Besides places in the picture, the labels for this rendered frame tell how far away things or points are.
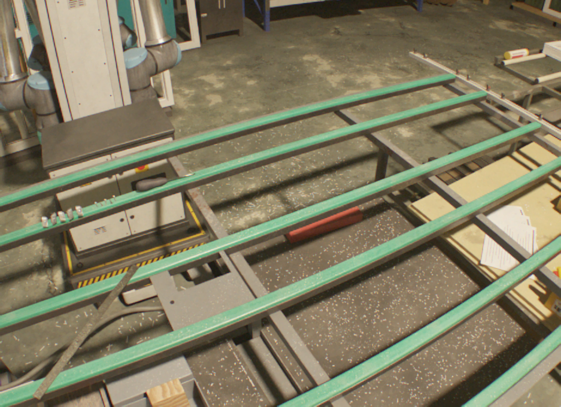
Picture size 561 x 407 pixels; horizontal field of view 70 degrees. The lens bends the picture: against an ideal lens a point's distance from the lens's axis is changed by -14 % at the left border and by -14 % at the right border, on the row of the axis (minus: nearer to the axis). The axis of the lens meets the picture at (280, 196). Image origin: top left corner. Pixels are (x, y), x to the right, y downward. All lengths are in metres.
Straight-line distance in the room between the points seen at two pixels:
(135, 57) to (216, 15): 3.11
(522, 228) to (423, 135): 1.88
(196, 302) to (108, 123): 1.08
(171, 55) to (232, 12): 3.03
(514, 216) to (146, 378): 1.48
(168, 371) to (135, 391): 0.11
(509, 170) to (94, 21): 1.99
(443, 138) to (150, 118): 2.35
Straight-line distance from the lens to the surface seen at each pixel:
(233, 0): 5.37
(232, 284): 1.19
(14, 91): 2.38
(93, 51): 2.14
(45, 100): 2.31
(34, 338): 2.39
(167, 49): 2.41
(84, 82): 2.19
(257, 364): 1.39
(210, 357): 1.38
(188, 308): 1.16
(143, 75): 2.34
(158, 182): 1.50
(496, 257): 1.71
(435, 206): 1.85
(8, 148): 3.79
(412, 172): 1.60
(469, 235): 1.76
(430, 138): 3.59
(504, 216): 1.91
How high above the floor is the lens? 1.75
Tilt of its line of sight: 39 degrees down
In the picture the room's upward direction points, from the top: straight up
